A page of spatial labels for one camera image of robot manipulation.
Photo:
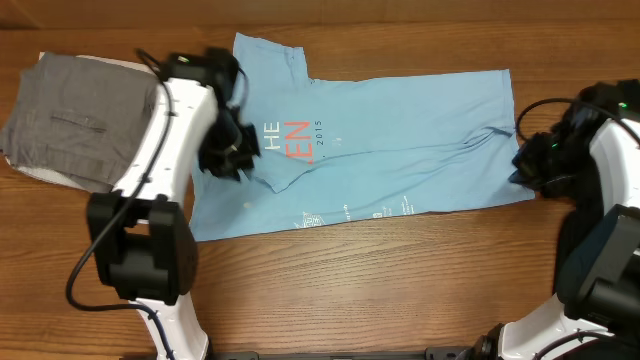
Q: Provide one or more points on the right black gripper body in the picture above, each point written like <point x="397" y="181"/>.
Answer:
<point x="557" y="163"/>

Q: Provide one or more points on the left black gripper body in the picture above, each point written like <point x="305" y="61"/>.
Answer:
<point x="225" y="147"/>

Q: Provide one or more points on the light blue printed t-shirt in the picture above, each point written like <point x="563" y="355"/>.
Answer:
<point x="341" y="151"/>

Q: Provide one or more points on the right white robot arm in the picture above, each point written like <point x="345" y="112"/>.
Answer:
<point x="602" y="322"/>

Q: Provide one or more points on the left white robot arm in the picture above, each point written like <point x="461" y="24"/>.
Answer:
<point x="140" y="240"/>

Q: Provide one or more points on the black garment pile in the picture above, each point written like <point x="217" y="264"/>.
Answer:
<point x="574" y="132"/>

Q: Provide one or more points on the folded grey shorts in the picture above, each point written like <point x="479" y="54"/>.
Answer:
<point x="80" y="120"/>

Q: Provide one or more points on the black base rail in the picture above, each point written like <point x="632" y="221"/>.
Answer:
<point x="433" y="353"/>

